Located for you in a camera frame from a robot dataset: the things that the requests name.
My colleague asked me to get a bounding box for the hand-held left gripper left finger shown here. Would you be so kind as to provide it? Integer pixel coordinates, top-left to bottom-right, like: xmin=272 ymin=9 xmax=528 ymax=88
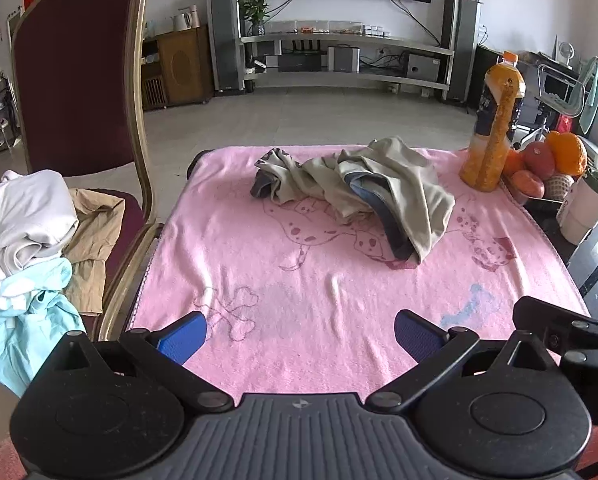
xmin=53 ymin=310 xmax=235 ymax=413

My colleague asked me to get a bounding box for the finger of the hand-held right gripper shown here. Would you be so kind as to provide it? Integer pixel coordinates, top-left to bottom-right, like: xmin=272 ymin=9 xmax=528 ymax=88
xmin=512 ymin=295 xmax=598 ymax=353

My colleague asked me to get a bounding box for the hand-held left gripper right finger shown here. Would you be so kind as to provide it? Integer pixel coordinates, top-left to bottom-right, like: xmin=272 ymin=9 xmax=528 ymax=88
xmin=364 ymin=309 xmax=560 ymax=413

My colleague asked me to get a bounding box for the beige shirt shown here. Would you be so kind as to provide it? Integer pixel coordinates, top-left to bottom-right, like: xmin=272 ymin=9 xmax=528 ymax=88
xmin=250 ymin=136 xmax=456 ymax=267

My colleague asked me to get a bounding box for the white cup with straw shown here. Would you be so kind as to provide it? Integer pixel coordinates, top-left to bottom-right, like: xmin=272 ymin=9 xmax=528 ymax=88
xmin=556 ymin=167 xmax=598 ymax=246

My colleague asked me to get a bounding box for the pink printed towel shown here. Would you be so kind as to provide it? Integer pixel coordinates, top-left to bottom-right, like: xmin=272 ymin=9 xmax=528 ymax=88
xmin=129 ymin=145 xmax=592 ymax=406

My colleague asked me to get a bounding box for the fruit in foam net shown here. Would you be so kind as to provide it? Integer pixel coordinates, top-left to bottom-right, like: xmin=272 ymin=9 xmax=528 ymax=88
xmin=543 ymin=172 xmax=576 ymax=200

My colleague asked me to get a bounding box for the tan garment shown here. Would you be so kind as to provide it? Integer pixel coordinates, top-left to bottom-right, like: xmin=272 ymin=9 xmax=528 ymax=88
xmin=62 ymin=187 xmax=126 ymax=317

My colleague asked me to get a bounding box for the red apple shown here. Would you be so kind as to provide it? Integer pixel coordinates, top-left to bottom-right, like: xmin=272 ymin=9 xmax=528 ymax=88
xmin=523 ymin=141 xmax=556 ymax=181

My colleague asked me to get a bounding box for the light blue garment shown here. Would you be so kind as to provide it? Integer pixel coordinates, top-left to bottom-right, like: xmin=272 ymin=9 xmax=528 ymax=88
xmin=0 ymin=257 xmax=87 ymax=398

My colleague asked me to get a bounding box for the large orange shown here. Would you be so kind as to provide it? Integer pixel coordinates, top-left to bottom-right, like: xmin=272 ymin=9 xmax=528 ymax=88
xmin=544 ymin=131 xmax=588 ymax=176

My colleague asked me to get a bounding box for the orange juice bottle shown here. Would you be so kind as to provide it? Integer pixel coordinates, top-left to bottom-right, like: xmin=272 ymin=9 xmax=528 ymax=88
xmin=459 ymin=51 xmax=526 ymax=192

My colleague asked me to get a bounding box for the white garment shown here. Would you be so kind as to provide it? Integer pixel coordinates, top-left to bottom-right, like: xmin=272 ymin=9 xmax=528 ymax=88
xmin=0 ymin=169 xmax=80 ymax=291

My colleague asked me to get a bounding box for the black drawer cabinet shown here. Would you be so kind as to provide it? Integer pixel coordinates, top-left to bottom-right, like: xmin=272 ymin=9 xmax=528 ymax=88
xmin=471 ymin=45 xmax=504 ymax=108

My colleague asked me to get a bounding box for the black subwoofer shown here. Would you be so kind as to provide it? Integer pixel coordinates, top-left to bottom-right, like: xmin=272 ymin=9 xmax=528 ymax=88
xmin=406 ymin=53 xmax=440 ymax=81

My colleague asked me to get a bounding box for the maroon gold-framed chair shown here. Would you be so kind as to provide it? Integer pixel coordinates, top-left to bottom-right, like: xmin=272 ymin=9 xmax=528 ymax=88
xmin=10 ymin=0 xmax=165 ymax=343

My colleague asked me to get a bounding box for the wooden cabinet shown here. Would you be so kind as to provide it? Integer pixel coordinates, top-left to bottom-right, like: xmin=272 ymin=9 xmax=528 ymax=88
xmin=142 ymin=25 xmax=215 ymax=111

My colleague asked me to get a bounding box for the grey tower speaker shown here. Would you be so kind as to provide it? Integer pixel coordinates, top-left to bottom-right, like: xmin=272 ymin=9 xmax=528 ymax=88
xmin=205 ymin=0 xmax=245 ymax=95
xmin=440 ymin=0 xmax=482 ymax=103

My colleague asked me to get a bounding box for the small silver speaker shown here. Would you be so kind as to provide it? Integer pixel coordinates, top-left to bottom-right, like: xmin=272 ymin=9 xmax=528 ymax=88
xmin=327 ymin=45 xmax=361 ymax=72

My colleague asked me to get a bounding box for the black router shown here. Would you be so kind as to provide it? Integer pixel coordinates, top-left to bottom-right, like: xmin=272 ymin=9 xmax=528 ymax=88
xmin=278 ymin=42 xmax=325 ymax=72

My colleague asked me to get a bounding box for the grey television stand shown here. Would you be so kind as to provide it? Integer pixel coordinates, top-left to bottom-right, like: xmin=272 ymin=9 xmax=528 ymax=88
xmin=239 ymin=20 xmax=456 ymax=92

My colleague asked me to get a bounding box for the potted green plant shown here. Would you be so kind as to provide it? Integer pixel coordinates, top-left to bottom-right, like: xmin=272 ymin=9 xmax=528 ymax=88
xmin=241 ymin=0 xmax=275 ymax=37

